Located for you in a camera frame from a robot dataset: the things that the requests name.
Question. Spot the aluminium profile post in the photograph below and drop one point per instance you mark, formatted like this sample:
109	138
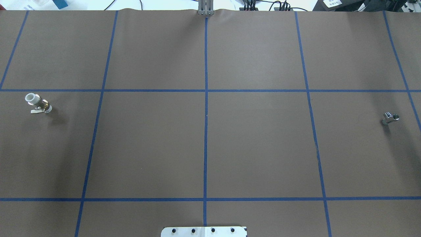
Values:
205	7

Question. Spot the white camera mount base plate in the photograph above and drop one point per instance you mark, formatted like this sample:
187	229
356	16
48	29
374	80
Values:
205	231

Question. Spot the white PPR brass valve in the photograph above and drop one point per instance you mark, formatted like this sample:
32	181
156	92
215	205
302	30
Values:
40	105

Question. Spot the chrome angle valve fitting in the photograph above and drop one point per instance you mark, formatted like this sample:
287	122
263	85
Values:
389	118

